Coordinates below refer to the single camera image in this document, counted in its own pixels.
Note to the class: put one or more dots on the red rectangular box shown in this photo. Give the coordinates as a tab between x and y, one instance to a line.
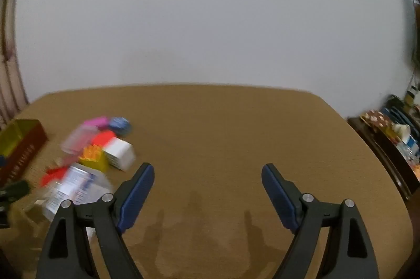
103	137

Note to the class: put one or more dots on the red rounded container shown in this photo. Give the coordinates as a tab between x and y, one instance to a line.
52	175

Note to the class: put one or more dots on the clear pink plastic case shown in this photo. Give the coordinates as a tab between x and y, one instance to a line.
76	141

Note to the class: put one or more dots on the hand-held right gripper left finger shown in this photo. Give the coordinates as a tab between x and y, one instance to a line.
137	197

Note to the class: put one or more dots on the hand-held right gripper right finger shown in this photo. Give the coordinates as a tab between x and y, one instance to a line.
279	197

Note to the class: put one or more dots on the beige patterned curtain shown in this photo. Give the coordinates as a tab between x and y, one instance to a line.
10	85

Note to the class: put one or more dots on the brown patterned box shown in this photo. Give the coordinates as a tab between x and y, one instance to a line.
377	119

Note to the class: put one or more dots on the blue small dice block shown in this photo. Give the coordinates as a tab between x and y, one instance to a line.
119	125

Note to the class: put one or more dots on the clear plastic box blue label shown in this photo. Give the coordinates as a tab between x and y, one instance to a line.
77	188

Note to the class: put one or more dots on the yellow orange striped box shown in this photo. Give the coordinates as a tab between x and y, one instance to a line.
94	158

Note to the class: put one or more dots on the white small box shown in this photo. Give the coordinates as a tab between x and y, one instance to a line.
120	154

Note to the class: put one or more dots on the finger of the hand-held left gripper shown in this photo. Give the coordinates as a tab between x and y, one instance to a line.
14	190

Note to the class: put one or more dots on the dark wooden side table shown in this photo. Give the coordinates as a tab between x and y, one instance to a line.
387	154

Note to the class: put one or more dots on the gold metal tray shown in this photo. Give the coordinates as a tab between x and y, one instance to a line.
19	144

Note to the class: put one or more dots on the pink small box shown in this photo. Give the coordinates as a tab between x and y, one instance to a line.
95	122

